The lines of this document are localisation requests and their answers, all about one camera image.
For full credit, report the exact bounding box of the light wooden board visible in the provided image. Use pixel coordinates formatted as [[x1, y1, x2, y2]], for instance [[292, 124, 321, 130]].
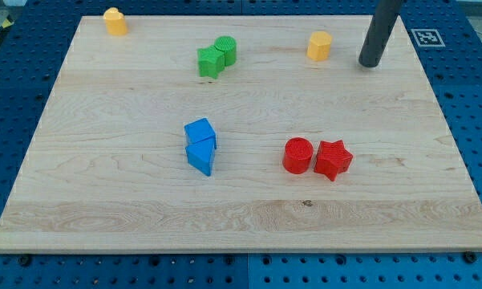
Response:
[[0, 15, 482, 254]]

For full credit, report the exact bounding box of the yellow hexagon block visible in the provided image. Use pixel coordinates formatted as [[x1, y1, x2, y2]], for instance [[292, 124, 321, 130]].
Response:
[[306, 31, 333, 61]]

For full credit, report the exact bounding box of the blue cube block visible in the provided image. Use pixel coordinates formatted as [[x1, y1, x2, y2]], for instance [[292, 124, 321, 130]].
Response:
[[184, 118, 217, 145]]

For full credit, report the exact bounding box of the blue triangle block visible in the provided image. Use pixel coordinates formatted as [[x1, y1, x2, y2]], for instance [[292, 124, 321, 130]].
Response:
[[185, 139, 216, 177]]

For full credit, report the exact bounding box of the red cylinder block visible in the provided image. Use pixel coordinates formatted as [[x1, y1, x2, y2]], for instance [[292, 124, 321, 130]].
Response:
[[282, 137, 314, 174]]

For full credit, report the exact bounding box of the green star block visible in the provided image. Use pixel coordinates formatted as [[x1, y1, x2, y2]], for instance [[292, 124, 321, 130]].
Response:
[[197, 46, 225, 79]]

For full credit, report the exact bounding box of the red star block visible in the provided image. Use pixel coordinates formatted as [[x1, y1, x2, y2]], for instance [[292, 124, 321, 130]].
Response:
[[314, 140, 354, 181]]

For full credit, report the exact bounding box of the green cylinder block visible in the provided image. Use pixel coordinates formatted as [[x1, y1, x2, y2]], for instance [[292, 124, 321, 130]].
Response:
[[214, 35, 237, 67]]

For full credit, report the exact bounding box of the yellow heart block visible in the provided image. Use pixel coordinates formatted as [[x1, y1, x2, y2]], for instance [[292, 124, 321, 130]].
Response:
[[103, 7, 128, 36]]

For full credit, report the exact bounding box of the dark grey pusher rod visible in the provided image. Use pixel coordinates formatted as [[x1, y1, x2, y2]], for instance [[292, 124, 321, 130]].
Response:
[[358, 0, 404, 68]]

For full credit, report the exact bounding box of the white fiducial marker tag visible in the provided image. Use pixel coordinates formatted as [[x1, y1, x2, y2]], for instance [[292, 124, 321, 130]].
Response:
[[411, 28, 445, 47]]

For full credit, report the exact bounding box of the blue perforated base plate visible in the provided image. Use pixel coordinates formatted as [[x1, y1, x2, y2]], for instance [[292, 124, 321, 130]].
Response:
[[0, 0, 482, 288]]

